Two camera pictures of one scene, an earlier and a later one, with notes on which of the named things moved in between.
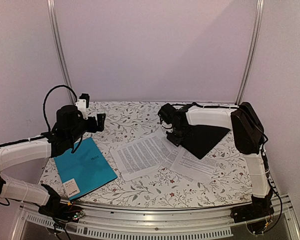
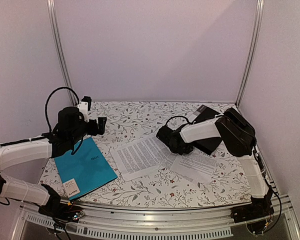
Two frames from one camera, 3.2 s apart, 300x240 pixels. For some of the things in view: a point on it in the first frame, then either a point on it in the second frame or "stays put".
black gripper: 167,112 -> 167,135
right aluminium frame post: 252,60 stays put
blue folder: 84,169 stays put
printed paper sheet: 140,157 stays put
